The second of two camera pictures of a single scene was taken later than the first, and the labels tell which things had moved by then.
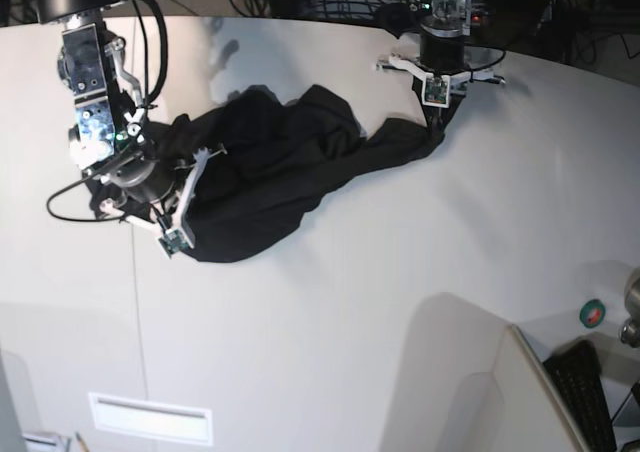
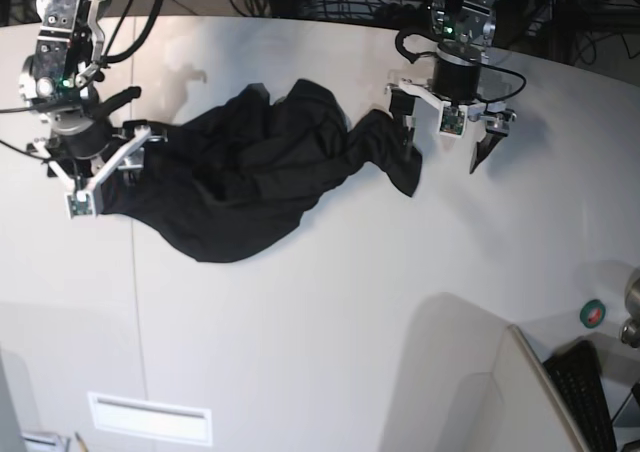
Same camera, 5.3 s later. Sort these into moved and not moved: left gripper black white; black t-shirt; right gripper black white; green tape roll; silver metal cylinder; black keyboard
Moved: right gripper black white; left gripper black white; black t-shirt
Not moved: black keyboard; silver metal cylinder; green tape roll
